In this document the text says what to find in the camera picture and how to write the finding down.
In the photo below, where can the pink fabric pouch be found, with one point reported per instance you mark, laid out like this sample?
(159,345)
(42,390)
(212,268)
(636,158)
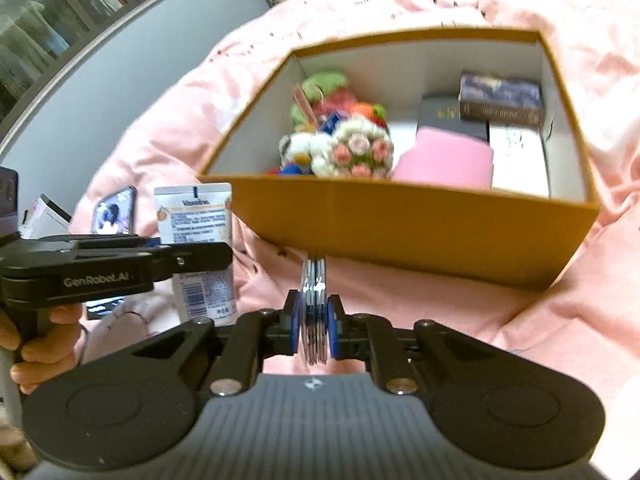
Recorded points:
(444,158)

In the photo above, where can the Vaseline squeeze tube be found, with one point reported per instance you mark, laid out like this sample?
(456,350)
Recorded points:
(199,214)

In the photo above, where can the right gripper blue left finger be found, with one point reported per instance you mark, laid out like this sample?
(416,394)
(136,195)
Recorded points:
(255,337)

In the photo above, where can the orange crochet toy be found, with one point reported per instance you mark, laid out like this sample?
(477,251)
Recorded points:
(375,113)

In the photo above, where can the pink fluffy pompom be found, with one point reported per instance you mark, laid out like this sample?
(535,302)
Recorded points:
(323,93)

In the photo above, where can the purple printed card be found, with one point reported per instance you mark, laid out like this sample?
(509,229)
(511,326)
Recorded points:
(505,101)

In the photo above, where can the orange cardboard box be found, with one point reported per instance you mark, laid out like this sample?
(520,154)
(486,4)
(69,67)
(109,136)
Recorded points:
(495,236)

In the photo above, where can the red panda plush doll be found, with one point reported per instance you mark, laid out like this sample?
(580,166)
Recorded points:
(309,149)

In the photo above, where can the smartphone with lit screen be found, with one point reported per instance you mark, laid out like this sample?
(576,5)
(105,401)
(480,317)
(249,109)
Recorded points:
(114,215)

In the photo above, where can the crochet bunny flower doll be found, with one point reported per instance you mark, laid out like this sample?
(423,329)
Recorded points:
(357,148)

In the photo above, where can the pink cloud-print duvet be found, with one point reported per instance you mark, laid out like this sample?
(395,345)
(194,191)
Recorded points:
(587,323)

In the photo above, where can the white box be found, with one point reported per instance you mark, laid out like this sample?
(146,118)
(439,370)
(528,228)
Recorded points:
(519,163)

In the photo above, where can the person's hand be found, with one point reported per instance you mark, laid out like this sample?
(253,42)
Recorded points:
(46,357)

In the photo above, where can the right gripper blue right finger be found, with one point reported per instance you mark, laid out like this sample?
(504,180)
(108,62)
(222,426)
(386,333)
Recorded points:
(375,342)

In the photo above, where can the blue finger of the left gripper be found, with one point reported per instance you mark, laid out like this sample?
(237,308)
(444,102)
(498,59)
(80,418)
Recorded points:
(169,260)

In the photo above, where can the black book box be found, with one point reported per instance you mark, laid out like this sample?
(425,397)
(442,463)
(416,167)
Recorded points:
(442,111)

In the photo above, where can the round silver compact mirror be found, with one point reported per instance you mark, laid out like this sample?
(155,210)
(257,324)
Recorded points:
(313,321)

